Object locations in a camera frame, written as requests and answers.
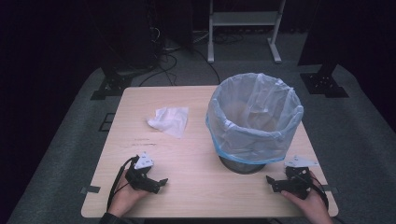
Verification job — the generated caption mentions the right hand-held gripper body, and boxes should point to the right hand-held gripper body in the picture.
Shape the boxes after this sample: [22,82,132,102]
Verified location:
[279,154,319,201]

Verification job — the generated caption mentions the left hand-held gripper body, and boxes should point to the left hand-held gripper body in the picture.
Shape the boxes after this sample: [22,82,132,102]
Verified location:
[124,151,161,194]

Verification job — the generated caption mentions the black mesh trash bin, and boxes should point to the black mesh trash bin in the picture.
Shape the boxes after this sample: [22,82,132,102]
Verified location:
[218,155,267,175]

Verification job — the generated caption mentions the trash bin with plastic liner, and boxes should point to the trash bin with plastic liner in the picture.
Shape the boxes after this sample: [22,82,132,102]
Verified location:
[205,72,305,165]

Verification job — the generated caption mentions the white tissue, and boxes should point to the white tissue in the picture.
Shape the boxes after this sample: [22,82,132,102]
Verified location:
[146,106,190,139]

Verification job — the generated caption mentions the person's left hand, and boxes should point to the person's left hand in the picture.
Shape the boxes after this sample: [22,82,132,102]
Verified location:
[106,168,151,218]

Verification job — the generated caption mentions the person's right hand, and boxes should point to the person's right hand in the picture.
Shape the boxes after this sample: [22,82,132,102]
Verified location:
[280,172,334,224]

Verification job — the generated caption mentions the grey tape strip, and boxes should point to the grey tape strip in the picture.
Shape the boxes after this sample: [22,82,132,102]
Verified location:
[79,185,102,195]
[321,184,341,194]

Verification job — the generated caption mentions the black stand base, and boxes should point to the black stand base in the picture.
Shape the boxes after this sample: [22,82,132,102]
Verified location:
[297,46,350,99]
[90,65,135,102]

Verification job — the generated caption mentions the white metal stand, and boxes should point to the white metal stand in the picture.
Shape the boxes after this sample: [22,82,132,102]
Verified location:
[206,0,287,65]

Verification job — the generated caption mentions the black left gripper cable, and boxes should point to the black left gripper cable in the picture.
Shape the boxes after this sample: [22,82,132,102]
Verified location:
[106,155,140,213]

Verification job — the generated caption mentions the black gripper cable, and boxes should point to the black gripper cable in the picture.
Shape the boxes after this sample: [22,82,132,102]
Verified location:
[106,155,140,213]
[298,174,331,210]

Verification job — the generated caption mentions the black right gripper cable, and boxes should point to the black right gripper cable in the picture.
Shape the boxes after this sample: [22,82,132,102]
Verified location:
[298,174,331,210]

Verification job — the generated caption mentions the black floor cables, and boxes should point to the black floor cables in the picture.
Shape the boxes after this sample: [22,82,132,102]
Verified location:
[137,26,222,88]

